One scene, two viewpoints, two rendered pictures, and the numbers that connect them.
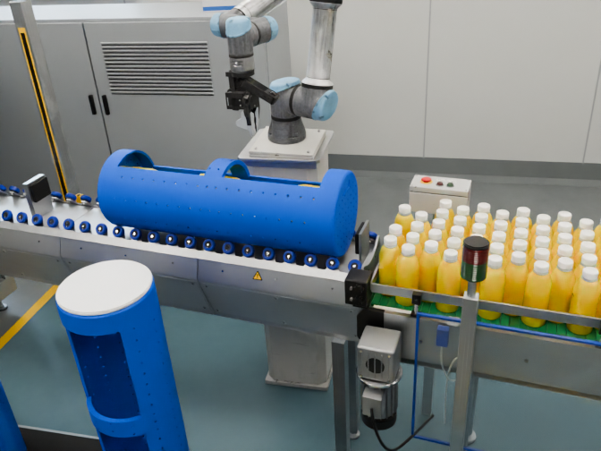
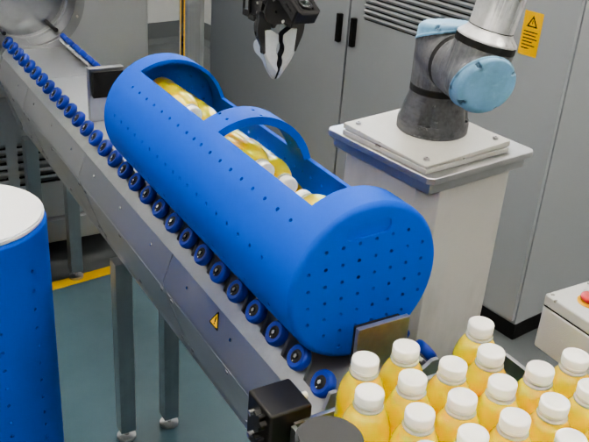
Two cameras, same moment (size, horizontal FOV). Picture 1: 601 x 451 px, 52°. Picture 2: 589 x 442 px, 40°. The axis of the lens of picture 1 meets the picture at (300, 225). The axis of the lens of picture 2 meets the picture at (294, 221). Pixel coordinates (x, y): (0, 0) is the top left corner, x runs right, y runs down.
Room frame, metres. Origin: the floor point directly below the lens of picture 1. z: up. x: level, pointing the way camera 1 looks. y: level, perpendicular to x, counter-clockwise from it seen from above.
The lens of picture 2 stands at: (0.77, -0.72, 1.76)
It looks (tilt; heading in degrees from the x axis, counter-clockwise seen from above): 27 degrees down; 36
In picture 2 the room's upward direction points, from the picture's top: 4 degrees clockwise
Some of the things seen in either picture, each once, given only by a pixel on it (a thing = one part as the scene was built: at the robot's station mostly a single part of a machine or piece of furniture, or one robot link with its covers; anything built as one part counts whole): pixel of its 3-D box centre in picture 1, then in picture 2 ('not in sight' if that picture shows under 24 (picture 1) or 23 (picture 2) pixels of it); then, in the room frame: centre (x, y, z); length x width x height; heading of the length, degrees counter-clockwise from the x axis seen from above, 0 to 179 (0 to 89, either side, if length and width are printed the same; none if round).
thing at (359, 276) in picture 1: (359, 288); (280, 424); (1.54, -0.17, 0.95); 0.10 x 0.07 x 0.10; 158
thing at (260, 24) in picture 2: (249, 111); (267, 27); (1.84, 0.14, 1.43); 0.05 x 0.02 x 0.09; 158
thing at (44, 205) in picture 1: (39, 196); (106, 94); (2.24, 1.04, 1.00); 0.10 x 0.04 x 0.15; 158
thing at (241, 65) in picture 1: (241, 63); not in sight; (1.86, 0.15, 1.57); 0.08 x 0.08 x 0.05
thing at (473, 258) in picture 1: (475, 251); not in sight; (1.26, -0.42, 1.23); 0.06 x 0.06 x 0.04
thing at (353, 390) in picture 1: (351, 378); not in sight; (1.83, -0.16, 0.31); 0.06 x 0.06 x 0.63; 68
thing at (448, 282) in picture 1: (448, 282); not in sight; (1.49, -0.43, 0.99); 0.07 x 0.07 x 0.18
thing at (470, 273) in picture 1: (473, 267); not in sight; (1.26, -0.42, 1.18); 0.06 x 0.06 x 0.05
